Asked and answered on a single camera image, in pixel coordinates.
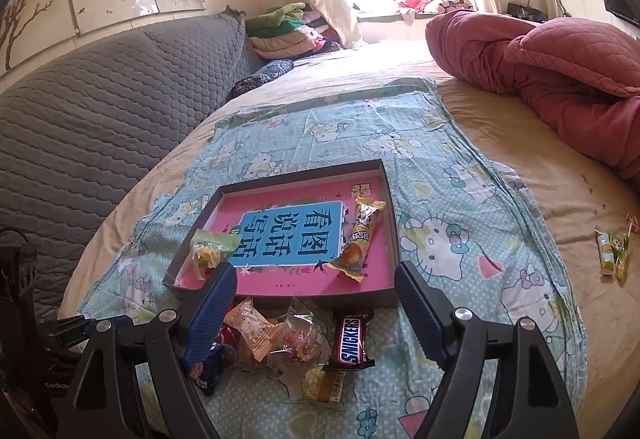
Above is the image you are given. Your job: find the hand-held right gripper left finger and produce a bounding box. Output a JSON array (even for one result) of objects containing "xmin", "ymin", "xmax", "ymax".
[{"xmin": 70, "ymin": 263, "xmax": 238, "ymax": 439}]

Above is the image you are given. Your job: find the pink book with blue label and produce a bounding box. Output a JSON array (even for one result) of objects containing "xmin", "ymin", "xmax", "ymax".
[{"xmin": 185, "ymin": 186, "xmax": 396, "ymax": 297}]

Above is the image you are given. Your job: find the clear wrapped candy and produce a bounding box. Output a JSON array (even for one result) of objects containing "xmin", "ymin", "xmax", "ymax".
[{"xmin": 267, "ymin": 296, "xmax": 326, "ymax": 370}]

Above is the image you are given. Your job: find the floral blanket on window sill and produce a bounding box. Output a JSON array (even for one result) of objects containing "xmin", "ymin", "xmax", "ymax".
[{"xmin": 397, "ymin": 0, "xmax": 473, "ymax": 16}]

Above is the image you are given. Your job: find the black box on desk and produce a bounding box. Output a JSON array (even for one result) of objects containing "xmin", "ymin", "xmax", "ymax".
[{"xmin": 507, "ymin": 2, "xmax": 548, "ymax": 22}]

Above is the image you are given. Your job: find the red quilt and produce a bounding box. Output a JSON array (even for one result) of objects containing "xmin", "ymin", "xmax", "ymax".
[{"xmin": 425, "ymin": 9, "xmax": 640, "ymax": 180}]

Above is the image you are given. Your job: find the peach orange snack packet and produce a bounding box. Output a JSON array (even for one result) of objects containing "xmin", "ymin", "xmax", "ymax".
[{"xmin": 223, "ymin": 298, "xmax": 283, "ymax": 362}]

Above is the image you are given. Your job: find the small yellow green snack packet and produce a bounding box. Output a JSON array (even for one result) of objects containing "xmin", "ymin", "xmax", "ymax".
[
  {"xmin": 595, "ymin": 229, "xmax": 617, "ymax": 276},
  {"xmin": 612, "ymin": 231, "xmax": 632, "ymax": 287}
]

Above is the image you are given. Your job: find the blue cookie packet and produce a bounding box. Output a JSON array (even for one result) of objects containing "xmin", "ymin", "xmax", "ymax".
[{"xmin": 187, "ymin": 339, "xmax": 226, "ymax": 395}]

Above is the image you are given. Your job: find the long yellow snack packet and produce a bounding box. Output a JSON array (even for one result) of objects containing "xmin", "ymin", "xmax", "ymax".
[{"xmin": 322, "ymin": 198, "xmax": 387, "ymax": 282}]

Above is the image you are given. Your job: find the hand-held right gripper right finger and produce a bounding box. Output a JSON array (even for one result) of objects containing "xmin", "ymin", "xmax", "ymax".
[{"xmin": 394, "ymin": 261, "xmax": 581, "ymax": 439}]

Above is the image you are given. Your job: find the brown chocolate bar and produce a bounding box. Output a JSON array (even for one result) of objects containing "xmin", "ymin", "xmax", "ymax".
[{"xmin": 322, "ymin": 309, "xmax": 376, "ymax": 371}]

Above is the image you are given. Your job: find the grey quilted headboard cover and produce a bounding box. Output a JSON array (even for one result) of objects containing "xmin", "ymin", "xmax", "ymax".
[{"xmin": 0, "ymin": 12, "xmax": 266, "ymax": 320}]

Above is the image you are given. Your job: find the cartoon cat printed blanket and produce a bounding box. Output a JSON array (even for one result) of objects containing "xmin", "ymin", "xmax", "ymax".
[{"xmin": 80, "ymin": 78, "xmax": 588, "ymax": 439}]

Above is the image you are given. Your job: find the yellow cake in clear wrapper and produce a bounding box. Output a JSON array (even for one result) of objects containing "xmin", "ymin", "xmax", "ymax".
[{"xmin": 300, "ymin": 364, "xmax": 348, "ymax": 404}]

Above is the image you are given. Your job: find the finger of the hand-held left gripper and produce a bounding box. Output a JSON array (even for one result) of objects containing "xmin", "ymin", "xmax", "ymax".
[{"xmin": 47, "ymin": 314, "xmax": 133, "ymax": 366}]

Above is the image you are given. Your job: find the green folded blanket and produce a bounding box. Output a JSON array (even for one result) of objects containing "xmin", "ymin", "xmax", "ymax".
[{"xmin": 246, "ymin": 2, "xmax": 310, "ymax": 38}]

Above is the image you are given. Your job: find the shallow grey cardboard box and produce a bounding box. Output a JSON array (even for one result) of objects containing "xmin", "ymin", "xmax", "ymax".
[{"xmin": 162, "ymin": 159, "xmax": 401, "ymax": 310}]

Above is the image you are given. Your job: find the dark patterned pillow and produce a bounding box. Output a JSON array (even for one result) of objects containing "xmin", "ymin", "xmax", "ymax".
[{"xmin": 230, "ymin": 59, "xmax": 295, "ymax": 100}]

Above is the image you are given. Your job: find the long red snack packet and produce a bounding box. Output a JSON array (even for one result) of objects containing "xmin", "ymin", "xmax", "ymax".
[{"xmin": 215, "ymin": 324, "xmax": 241, "ymax": 360}]

